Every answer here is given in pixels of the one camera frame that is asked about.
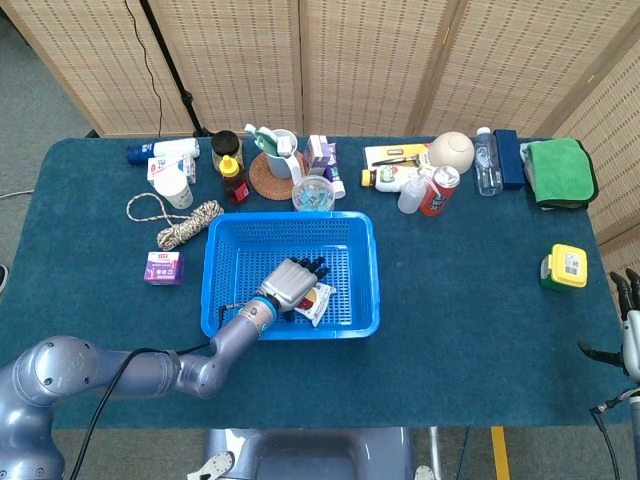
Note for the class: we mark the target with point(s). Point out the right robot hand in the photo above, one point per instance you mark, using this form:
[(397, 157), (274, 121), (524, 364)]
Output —
[(632, 340)]

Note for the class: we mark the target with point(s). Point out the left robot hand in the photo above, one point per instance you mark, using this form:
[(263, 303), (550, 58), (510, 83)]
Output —
[(287, 285)]

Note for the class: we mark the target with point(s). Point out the white snack packet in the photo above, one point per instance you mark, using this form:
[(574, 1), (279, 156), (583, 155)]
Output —
[(320, 302)]

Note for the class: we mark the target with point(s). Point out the small purple box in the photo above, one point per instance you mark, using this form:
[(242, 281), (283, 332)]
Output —
[(164, 269)]

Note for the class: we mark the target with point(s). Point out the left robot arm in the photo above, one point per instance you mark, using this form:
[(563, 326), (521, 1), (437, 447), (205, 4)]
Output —
[(150, 372)]

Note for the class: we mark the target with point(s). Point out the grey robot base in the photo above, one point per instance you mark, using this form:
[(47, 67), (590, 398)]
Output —
[(310, 455)]

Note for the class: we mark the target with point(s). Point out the blue plastic basket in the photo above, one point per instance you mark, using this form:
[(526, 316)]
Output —
[(360, 280)]

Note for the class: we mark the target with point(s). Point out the clear round container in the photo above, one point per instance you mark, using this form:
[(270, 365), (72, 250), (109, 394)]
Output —
[(312, 195)]

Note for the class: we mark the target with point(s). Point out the yellow green container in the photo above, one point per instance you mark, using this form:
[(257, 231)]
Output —
[(567, 265)]

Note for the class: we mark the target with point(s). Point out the woven round coaster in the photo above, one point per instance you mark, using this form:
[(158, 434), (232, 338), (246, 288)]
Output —
[(260, 182)]

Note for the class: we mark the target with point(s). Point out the small white purple bottle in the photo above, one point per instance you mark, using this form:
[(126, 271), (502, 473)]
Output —
[(337, 182)]

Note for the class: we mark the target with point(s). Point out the honey bottle yellow cap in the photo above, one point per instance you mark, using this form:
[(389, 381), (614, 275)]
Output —
[(234, 182)]

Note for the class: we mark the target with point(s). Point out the purple white carton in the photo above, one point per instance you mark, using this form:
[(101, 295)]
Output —
[(315, 155)]

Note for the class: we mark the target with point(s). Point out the white paper cup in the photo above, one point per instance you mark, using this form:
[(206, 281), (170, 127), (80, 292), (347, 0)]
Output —
[(175, 192)]

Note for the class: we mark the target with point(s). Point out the green brush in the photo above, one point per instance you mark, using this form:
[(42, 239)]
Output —
[(262, 140)]

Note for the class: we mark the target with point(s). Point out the translucent squeeze bottle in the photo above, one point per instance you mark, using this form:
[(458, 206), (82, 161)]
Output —
[(411, 197)]

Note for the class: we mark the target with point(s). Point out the white bottle green label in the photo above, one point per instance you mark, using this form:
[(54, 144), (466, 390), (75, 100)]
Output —
[(395, 177)]

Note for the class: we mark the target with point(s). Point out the dark jar black lid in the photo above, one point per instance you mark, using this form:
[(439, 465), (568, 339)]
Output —
[(226, 145)]

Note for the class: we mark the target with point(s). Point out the razor blister pack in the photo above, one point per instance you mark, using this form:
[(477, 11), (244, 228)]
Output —
[(395, 152)]

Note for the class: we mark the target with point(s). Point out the white red toothpaste box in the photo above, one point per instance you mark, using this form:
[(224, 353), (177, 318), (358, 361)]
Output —
[(162, 165)]

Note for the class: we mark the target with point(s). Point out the red drink can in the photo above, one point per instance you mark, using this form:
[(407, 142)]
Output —
[(437, 192)]

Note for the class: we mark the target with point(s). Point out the white tube blue cap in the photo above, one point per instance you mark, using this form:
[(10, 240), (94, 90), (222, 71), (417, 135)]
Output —
[(170, 148)]

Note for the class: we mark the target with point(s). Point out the green cloth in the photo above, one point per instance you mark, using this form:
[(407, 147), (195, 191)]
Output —
[(560, 170)]

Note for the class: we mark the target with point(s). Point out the beige bowl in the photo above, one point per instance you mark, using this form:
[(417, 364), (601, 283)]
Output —
[(452, 150)]

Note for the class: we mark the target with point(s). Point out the dark blue box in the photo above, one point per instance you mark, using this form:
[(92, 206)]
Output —
[(509, 160)]

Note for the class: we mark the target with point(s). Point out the clear water bottle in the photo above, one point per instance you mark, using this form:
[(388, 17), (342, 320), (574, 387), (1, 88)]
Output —
[(487, 165)]

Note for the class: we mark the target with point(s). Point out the bamboo folding screen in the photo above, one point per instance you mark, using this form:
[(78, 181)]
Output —
[(350, 65)]

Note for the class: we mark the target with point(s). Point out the black tripod stand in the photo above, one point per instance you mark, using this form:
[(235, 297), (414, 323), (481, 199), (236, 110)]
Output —
[(167, 60)]

